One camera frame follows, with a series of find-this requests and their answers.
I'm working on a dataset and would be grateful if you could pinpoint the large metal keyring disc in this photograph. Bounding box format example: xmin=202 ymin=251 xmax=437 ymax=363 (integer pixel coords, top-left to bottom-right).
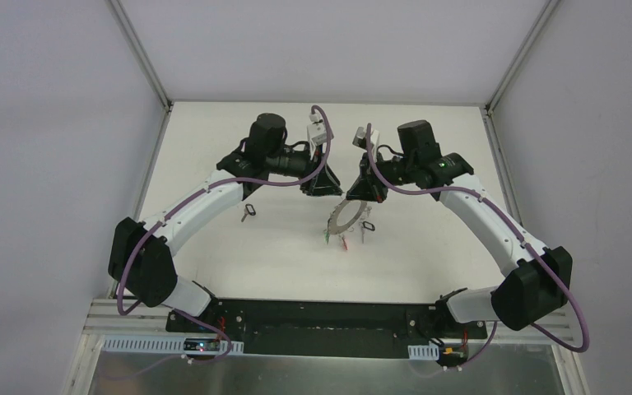
xmin=323 ymin=199 xmax=376 ymax=243

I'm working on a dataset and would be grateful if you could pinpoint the key with black tag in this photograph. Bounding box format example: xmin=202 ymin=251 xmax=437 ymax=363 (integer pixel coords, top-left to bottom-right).
xmin=240 ymin=203 xmax=257 ymax=222

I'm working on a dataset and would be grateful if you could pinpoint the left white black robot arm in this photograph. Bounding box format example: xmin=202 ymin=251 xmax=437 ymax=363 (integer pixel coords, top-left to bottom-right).
xmin=108 ymin=105 xmax=342 ymax=333

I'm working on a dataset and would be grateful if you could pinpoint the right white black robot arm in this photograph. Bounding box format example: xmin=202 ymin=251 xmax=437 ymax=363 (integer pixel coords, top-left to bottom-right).
xmin=346 ymin=120 xmax=573 ymax=337

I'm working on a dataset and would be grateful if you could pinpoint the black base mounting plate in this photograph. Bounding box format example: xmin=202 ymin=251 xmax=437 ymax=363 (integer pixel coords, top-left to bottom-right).
xmin=165 ymin=299 xmax=488 ymax=359

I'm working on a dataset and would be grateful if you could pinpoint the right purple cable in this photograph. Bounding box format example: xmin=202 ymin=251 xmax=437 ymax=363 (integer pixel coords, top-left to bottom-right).
xmin=365 ymin=123 xmax=592 ymax=367

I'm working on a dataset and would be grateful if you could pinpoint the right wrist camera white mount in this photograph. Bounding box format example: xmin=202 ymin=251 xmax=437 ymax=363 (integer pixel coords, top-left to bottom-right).
xmin=352 ymin=126 xmax=379 ymax=157

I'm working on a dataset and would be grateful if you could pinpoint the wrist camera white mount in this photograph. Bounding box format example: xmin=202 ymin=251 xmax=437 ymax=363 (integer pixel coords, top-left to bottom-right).
xmin=352 ymin=126 xmax=379 ymax=157
xmin=306 ymin=111 xmax=330 ymax=160

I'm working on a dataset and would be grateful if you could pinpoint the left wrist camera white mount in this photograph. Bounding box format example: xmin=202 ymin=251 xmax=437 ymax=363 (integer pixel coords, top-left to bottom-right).
xmin=306 ymin=111 xmax=330 ymax=160

